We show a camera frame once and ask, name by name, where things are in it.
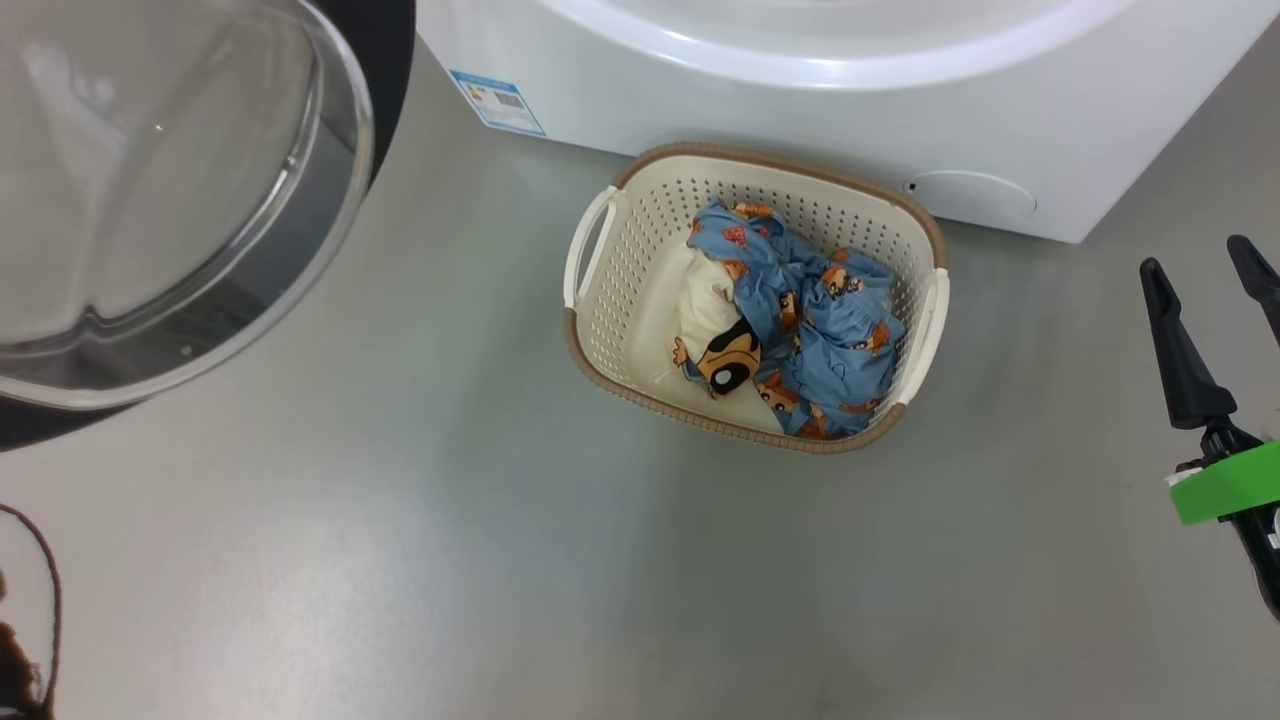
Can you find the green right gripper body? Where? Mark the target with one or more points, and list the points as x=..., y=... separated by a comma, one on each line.
x=1230, y=485

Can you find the cream perforated laundry basket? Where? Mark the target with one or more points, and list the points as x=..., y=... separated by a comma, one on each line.
x=640, y=240

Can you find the black round washer door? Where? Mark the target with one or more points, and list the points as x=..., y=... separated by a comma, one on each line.
x=150, y=200

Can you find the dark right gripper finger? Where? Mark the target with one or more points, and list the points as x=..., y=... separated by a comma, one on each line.
x=1185, y=380
x=1262, y=280

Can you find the white washing machine body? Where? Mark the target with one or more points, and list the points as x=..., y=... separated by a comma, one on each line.
x=800, y=120

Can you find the cream cartoon print garment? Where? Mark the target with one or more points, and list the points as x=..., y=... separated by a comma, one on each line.
x=705, y=310

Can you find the blue energy label sticker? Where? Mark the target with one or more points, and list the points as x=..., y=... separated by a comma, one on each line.
x=497, y=102

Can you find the blue bear print garment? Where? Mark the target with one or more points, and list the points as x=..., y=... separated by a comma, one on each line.
x=850, y=350

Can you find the round white filter cover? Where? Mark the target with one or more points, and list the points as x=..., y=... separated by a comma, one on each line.
x=970, y=196

